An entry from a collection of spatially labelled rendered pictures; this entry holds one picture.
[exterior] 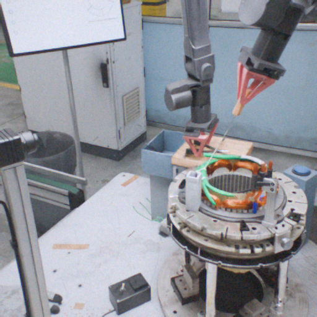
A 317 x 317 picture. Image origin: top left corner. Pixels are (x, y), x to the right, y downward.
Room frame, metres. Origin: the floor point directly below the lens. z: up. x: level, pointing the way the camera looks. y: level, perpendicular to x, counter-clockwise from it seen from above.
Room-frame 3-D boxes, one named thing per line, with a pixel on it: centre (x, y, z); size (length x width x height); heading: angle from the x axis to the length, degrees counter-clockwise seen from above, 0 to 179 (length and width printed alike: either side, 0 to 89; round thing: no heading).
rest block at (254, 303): (0.72, -0.22, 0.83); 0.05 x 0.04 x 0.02; 121
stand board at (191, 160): (1.11, -0.18, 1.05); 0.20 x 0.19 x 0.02; 64
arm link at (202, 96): (1.08, -0.12, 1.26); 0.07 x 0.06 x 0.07; 114
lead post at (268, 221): (0.70, -0.23, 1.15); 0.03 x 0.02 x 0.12; 59
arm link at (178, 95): (1.06, -0.09, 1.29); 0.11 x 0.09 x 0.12; 114
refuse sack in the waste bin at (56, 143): (2.23, 0.69, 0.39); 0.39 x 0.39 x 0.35
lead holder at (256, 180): (0.70, -0.21, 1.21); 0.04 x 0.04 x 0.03; 67
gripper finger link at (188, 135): (1.06, -0.12, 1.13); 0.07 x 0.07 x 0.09; 64
